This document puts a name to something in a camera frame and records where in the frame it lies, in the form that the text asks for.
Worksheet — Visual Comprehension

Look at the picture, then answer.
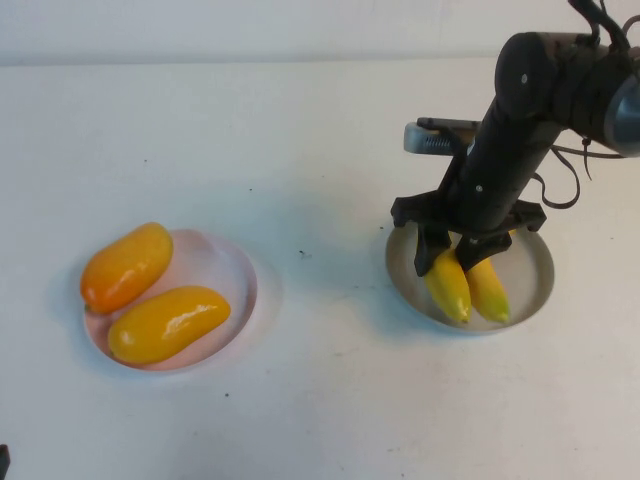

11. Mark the short-stemmed yellow banana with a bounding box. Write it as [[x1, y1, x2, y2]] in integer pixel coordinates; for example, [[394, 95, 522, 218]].
[[423, 232, 474, 325]]

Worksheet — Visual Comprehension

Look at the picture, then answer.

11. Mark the pink round plate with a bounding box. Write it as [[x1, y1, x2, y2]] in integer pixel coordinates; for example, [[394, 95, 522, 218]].
[[82, 228, 260, 374]]

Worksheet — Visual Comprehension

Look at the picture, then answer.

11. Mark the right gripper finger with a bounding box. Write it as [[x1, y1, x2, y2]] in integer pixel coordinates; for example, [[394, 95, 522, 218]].
[[455, 232, 514, 275], [413, 223, 452, 279]]

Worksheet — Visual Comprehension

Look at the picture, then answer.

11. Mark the black looped right wrist cable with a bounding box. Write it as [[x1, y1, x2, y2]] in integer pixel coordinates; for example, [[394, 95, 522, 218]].
[[567, 0, 631, 51]]

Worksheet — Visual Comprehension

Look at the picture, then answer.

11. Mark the orange-tinted mango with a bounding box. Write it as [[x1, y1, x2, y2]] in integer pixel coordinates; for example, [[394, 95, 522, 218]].
[[79, 222, 174, 316]]

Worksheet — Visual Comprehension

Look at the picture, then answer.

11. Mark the yellow mango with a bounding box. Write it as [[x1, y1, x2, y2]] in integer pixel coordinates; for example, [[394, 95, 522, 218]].
[[107, 285, 232, 365]]

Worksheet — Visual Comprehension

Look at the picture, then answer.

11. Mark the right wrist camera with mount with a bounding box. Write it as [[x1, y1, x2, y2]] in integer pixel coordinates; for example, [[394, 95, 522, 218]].
[[403, 117, 479, 155]]

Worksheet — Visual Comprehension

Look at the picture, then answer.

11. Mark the grey-blue round plate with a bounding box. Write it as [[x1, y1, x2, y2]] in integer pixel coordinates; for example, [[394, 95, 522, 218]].
[[384, 219, 556, 336]]

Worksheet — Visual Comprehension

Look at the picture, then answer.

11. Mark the long-stemmed yellow banana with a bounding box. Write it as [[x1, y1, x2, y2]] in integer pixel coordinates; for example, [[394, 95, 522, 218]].
[[464, 227, 516, 325]]

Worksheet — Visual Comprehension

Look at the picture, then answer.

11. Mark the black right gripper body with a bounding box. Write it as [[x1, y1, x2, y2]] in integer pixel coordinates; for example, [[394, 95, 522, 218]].
[[391, 123, 557, 247]]

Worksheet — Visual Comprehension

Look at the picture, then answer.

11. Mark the black right camera cable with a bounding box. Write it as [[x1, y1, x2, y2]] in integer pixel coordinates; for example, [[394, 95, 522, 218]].
[[532, 137, 626, 211]]

